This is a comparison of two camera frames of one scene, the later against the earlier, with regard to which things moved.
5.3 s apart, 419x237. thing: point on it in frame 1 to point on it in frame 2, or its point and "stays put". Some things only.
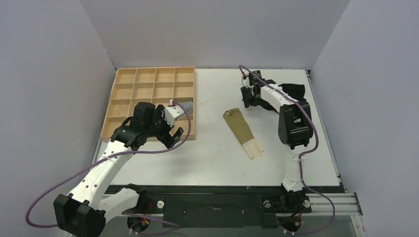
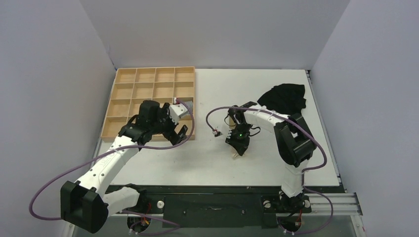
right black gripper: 248,90 to 237,142
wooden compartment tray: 157,86 stays put
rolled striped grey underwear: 188,105 stays put
